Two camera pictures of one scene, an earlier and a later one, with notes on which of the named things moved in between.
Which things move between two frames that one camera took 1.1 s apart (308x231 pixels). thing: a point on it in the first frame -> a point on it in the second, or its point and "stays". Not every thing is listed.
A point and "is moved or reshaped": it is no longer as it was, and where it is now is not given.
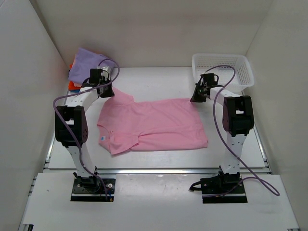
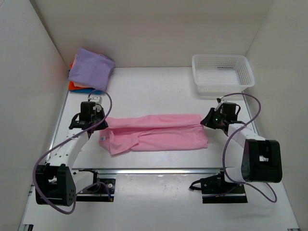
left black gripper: [110, 93] -> [102, 125]
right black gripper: [195, 98] -> [207, 121]
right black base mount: [223, 188] stays
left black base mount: [92, 189] stays
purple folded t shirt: [83, 62] stays
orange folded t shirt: [71, 84] stays
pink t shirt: [128, 124] is moved or reshaped
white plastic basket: [234, 70] stays
